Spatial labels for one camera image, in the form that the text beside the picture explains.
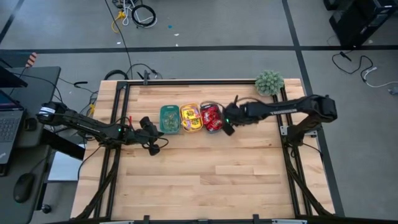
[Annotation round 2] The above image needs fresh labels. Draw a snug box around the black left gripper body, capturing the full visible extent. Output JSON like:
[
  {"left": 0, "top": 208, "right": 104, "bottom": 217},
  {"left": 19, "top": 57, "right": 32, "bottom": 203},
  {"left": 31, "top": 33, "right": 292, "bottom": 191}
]
[{"left": 133, "top": 126, "right": 155, "bottom": 144}]

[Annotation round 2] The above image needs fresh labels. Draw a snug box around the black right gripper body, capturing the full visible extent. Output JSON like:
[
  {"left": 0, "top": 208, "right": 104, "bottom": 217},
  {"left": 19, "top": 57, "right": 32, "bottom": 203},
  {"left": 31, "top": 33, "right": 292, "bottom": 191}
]
[{"left": 224, "top": 102, "right": 249, "bottom": 126}]

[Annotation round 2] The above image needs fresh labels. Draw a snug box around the red Skittles candy pack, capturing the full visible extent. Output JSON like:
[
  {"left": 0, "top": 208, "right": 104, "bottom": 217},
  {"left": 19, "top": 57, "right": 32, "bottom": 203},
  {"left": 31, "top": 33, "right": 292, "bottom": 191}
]
[
  {"left": 208, "top": 113, "right": 224, "bottom": 132},
  {"left": 201, "top": 105, "right": 218, "bottom": 125}
]

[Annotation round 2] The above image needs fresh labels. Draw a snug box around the green plastic bin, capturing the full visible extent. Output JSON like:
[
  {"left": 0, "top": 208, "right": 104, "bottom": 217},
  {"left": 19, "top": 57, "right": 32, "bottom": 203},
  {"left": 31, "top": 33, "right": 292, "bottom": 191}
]
[{"left": 159, "top": 105, "right": 181, "bottom": 135}]

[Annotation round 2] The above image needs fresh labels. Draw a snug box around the blue plastic bin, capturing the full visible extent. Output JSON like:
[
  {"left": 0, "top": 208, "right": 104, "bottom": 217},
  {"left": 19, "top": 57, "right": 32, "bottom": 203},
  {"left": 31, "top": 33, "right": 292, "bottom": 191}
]
[{"left": 200, "top": 103, "right": 224, "bottom": 134}]

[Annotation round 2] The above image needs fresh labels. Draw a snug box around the yellow Sour Patch pack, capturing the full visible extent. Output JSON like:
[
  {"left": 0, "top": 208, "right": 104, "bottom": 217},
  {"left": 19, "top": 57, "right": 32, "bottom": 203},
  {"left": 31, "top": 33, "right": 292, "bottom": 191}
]
[
  {"left": 182, "top": 106, "right": 201, "bottom": 121},
  {"left": 183, "top": 118, "right": 202, "bottom": 131}
]

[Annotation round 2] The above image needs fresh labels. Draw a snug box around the yellow plastic bin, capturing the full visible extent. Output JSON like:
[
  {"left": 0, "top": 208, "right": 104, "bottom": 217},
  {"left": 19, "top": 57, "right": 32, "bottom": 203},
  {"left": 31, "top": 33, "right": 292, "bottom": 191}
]
[{"left": 179, "top": 103, "right": 204, "bottom": 133}]

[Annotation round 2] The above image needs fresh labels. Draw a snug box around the green plant in white pot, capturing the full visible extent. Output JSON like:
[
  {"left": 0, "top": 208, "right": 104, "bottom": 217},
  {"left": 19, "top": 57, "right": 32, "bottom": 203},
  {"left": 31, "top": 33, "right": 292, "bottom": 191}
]
[{"left": 254, "top": 70, "right": 285, "bottom": 97}]

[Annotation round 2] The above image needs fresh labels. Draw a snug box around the black desk crossbar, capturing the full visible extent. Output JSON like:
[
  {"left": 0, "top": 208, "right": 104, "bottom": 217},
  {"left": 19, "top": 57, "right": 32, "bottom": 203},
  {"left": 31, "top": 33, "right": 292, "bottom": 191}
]
[{"left": 40, "top": 128, "right": 86, "bottom": 161}]

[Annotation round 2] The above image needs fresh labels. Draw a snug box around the white board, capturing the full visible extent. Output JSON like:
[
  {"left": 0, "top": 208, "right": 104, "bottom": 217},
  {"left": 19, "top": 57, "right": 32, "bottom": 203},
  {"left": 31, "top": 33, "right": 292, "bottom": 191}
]
[{"left": 47, "top": 151, "right": 85, "bottom": 182}]

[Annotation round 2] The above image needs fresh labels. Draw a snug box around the grey desk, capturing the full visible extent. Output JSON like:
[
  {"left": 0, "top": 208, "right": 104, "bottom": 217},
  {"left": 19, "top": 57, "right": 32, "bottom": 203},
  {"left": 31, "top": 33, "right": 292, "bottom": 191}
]
[{"left": 0, "top": 144, "right": 53, "bottom": 224}]

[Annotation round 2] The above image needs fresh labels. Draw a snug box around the black desk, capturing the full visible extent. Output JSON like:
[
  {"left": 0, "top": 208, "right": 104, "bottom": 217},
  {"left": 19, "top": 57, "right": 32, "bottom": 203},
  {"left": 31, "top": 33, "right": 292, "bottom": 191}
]
[{"left": 0, "top": 66, "right": 62, "bottom": 149}]

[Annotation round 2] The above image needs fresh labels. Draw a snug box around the small black puck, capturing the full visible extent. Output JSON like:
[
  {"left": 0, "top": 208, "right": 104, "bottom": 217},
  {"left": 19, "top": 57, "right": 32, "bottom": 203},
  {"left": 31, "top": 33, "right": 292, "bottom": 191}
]
[{"left": 24, "top": 117, "right": 39, "bottom": 132}]

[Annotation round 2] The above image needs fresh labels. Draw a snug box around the black computer mouse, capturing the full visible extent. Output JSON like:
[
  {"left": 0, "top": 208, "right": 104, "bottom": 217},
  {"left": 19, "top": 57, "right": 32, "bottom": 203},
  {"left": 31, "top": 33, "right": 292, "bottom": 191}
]
[{"left": 12, "top": 172, "right": 35, "bottom": 204}]

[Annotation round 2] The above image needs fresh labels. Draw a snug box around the dark grey laptop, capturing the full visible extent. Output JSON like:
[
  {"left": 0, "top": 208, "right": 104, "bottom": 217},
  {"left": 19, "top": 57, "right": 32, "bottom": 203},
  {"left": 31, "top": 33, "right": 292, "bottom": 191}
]
[{"left": 0, "top": 89, "right": 25, "bottom": 166}]

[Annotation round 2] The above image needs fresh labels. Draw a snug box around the black cabinet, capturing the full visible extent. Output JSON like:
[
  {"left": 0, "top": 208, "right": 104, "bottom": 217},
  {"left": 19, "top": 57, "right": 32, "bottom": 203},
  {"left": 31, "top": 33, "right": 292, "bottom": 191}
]
[{"left": 323, "top": 0, "right": 398, "bottom": 47}]

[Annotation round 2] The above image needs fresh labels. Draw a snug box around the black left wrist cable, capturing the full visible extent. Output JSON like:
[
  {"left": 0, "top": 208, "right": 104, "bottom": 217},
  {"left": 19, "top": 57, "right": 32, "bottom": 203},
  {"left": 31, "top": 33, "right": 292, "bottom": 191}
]
[{"left": 149, "top": 136, "right": 170, "bottom": 150}]

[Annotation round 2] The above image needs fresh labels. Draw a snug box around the black aluminium table frame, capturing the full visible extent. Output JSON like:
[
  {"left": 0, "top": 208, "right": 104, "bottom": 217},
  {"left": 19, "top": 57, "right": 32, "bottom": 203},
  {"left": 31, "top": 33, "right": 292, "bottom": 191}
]
[{"left": 70, "top": 79, "right": 336, "bottom": 224}]

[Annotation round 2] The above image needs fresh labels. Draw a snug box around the black looped cable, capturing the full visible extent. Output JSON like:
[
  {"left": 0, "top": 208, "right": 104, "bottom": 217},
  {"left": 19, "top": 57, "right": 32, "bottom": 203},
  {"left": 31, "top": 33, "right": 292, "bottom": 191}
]
[{"left": 103, "top": 68, "right": 130, "bottom": 81}]

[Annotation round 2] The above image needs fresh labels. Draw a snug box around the long black floor cable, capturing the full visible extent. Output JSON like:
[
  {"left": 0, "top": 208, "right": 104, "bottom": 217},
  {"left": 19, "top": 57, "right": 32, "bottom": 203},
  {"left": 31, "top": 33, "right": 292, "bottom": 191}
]
[{"left": 104, "top": 0, "right": 134, "bottom": 80}]

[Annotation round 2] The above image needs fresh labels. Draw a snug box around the white floor cable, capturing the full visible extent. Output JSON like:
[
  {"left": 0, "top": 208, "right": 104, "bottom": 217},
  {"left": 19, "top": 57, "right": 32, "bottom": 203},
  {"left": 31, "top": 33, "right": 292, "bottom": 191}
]
[{"left": 121, "top": 0, "right": 158, "bottom": 29}]

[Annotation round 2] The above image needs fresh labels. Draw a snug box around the black cable with plug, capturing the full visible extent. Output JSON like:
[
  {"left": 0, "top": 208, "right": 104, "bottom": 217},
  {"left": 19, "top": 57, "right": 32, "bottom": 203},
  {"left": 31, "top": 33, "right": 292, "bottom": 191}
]
[{"left": 331, "top": 50, "right": 374, "bottom": 82}]

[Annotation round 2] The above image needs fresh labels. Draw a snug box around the black coiled cable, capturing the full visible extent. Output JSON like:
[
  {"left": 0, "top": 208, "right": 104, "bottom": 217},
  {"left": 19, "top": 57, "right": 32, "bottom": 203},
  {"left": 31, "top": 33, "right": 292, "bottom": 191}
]
[{"left": 131, "top": 4, "right": 157, "bottom": 29}]

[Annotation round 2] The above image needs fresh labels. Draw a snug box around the yellow cable with plug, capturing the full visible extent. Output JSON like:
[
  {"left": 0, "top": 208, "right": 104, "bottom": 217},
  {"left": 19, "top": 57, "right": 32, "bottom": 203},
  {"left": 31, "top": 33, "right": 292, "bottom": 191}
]
[{"left": 111, "top": 10, "right": 127, "bottom": 34}]

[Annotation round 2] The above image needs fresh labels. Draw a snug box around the orange black striped post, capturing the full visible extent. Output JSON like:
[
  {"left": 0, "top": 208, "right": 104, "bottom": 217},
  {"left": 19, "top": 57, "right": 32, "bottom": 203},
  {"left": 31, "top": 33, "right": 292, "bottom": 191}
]
[{"left": 24, "top": 52, "right": 39, "bottom": 68}]

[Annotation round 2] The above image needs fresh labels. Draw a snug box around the white cable with plug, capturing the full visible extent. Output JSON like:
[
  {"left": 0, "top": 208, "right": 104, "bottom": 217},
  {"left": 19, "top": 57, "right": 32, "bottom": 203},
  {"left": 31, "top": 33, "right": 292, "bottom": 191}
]
[{"left": 363, "top": 66, "right": 398, "bottom": 89}]

